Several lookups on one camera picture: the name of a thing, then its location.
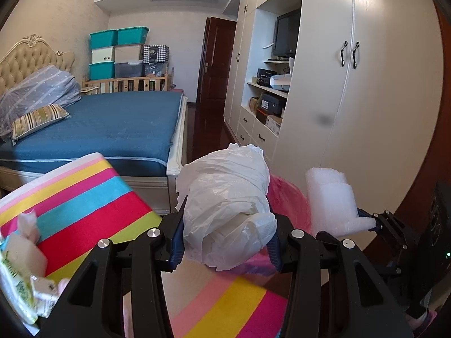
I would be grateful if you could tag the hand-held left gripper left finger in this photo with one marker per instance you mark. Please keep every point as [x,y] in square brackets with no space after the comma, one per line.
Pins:
[176,250]

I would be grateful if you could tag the grey-blue patterned pillow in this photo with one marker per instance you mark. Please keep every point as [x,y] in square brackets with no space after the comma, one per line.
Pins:
[35,91]

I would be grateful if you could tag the bed with blue sheet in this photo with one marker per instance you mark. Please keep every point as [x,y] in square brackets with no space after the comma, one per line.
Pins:
[116,123]

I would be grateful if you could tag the white plastic bag bundle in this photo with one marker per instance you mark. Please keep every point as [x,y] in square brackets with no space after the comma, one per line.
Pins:
[225,204]

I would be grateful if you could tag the black white checked bag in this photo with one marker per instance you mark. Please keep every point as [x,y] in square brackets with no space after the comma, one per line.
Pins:
[156,56]

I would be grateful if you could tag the grey clear storage box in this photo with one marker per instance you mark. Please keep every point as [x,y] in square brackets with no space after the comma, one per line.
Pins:
[129,69]

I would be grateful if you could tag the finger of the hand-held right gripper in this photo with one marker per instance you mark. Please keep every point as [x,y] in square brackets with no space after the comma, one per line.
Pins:
[391,227]

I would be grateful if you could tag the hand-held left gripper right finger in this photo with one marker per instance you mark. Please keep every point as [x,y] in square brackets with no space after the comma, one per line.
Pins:
[274,255]

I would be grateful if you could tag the beige tufted headboard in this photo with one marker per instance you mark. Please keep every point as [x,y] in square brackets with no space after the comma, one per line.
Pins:
[21,60]

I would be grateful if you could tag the white wardrobe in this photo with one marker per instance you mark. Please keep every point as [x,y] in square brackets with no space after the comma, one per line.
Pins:
[380,88]

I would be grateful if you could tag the black television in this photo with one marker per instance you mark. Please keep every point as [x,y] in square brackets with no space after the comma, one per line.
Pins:
[287,37]

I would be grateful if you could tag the teal storage box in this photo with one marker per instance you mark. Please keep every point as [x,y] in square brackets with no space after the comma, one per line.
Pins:
[133,36]
[101,70]
[103,39]

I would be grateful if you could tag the beige storage box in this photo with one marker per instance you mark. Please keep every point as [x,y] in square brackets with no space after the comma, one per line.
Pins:
[129,52]

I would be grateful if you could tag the wooden crib rail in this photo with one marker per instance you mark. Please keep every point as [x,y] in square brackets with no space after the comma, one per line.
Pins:
[127,84]

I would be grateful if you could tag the knotted white tissue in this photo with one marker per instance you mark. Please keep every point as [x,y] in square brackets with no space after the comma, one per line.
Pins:
[29,225]

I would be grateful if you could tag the pink plastic bin liner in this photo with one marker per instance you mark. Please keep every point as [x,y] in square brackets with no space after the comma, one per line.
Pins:
[290,204]

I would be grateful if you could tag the white storage box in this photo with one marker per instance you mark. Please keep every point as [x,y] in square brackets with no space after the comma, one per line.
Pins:
[103,55]

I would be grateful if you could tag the brown paper bag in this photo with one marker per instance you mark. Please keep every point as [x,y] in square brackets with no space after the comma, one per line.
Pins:
[254,105]

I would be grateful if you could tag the colourful striped tablecloth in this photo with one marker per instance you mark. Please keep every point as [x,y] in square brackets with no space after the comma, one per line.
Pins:
[88,204]

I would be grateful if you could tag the white square foam sheet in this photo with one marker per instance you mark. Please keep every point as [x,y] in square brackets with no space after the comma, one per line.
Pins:
[24,257]

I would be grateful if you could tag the gold striped cushion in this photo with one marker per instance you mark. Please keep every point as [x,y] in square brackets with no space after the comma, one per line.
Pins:
[38,119]

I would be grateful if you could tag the cardboard box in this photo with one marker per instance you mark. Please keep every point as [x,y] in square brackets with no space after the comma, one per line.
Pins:
[271,119]

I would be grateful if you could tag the clear crumpled plastic wrapper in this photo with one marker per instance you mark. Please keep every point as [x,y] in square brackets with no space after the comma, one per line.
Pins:
[44,294]

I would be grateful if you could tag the dark brown door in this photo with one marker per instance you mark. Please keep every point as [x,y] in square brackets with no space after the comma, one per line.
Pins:
[216,63]

